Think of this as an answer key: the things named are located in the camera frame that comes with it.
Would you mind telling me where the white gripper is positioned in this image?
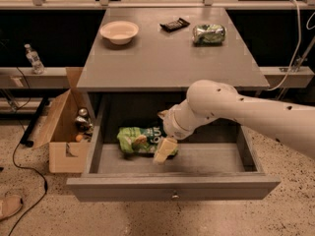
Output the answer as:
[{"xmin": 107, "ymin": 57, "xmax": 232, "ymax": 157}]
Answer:
[{"xmin": 154, "ymin": 100, "xmax": 211, "ymax": 164}]

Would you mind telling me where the green rice chip bag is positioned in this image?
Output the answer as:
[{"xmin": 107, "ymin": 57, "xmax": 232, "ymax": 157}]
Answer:
[{"xmin": 117, "ymin": 126, "xmax": 166, "ymax": 156}]

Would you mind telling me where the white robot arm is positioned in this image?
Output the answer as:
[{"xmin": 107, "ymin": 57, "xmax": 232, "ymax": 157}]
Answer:
[{"xmin": 154, "ymin": 80, "xmax": 315, "ymax": 164}]

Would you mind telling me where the grey open drawer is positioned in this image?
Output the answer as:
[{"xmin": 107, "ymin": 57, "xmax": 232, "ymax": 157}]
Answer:
[{"xmin": 67, "ymin": 93, "xmax": 280, "ymax": 202}]

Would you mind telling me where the metal drawer knob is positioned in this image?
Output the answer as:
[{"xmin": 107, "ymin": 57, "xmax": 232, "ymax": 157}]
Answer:
[{"xmin": 171, "ymin": 192, "xmax": 179, "ymax": 201}]

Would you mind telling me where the grey cabinet counter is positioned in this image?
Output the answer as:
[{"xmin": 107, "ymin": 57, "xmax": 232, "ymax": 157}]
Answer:
[{"xmin": 77, "ymin": 7, "xmax": 269, "ymax": 93}]

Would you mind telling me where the silver green foil bag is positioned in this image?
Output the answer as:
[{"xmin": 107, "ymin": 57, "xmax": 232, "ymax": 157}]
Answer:
[{"xmin": 193, "ymin": 24, "xmax": 226, "ymax": 44}]

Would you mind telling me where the silver bottle in box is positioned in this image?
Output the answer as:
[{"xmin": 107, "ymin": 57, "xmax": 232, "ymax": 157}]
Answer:
[{"xmin": 75, "ymin": 108, "xmax": 92, "ymax": 131}]

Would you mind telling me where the orange ball in box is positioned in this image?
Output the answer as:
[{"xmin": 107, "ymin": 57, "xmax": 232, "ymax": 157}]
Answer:
[{"xmin": 75, "ymin": 134, "xmax": 83, "ymax": 143}]

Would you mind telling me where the cardboard box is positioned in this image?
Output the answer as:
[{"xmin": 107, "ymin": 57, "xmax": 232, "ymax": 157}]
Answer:
[{"xmin": 31, "ymin": 66, "xmax": 94, "ymax": 175}]

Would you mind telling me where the white bowl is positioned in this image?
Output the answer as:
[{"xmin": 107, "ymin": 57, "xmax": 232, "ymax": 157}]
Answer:
[{"xmin": 99, "ymin": 21, "xmax": 139, "ymax": 45}]

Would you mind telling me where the black snack bar wrapper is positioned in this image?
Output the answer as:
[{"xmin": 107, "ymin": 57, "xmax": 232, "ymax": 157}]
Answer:
[{"xmin": 160, "ymin": 18, "xmax": 190, "ymax": 32}]

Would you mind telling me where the black table leg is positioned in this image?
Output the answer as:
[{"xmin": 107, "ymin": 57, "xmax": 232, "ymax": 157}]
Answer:
[{"xmin": 20, "ymin": 96, "xmax": 49, "ymax": 148}]

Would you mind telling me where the grey side ledge right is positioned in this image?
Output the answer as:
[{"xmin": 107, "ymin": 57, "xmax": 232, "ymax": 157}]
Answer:
[{"xmin": 260, "ymin": 66, "xmax": 314, "ymax": 89}]

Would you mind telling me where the grey side ledge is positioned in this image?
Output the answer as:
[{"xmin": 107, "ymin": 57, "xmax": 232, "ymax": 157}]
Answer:
[
  {"xmin": 0, "ymin": 67, "xmax": 83, "ymax": 89},
  {"xmin": 260, "ymin": 66, "xmax": 314, "ymax": 89}
]

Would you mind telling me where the clear plastic water bottle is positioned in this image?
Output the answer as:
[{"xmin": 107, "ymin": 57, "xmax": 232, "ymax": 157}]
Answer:
[{"xmin": 25, "ymin": 44, "xmax": 45, "ymax": 75}]

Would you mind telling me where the grey side ledge left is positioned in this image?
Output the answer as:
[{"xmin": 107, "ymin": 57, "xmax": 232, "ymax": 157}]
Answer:
[{"xmin": 0, "ymin": 67, "xmax": 83, "ymax": 89}]

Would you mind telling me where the beige shoe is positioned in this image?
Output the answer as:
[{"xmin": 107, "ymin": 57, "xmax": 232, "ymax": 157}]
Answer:
[{"xmin": 0, "ymin": 195, "xmax": 24, "ymax": 220}]

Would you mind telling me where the black floor cable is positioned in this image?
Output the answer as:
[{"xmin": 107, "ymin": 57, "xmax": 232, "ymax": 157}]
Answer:
[{"xmin": 0, "ymin": 39, "xmax": 49, "ymax": 236}]

